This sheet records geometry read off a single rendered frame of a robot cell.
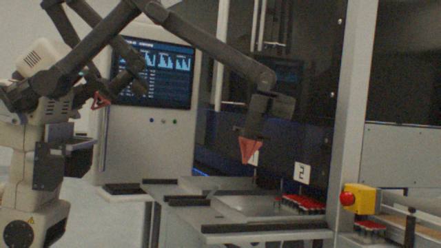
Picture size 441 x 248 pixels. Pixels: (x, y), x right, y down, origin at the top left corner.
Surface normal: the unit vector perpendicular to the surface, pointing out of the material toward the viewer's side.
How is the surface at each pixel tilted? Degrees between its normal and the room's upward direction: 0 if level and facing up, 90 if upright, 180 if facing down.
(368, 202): 90
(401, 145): 90
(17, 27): 90
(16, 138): 90
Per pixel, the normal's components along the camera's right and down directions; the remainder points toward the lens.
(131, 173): 0.52, 0.09
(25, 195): -0.07, 0.04
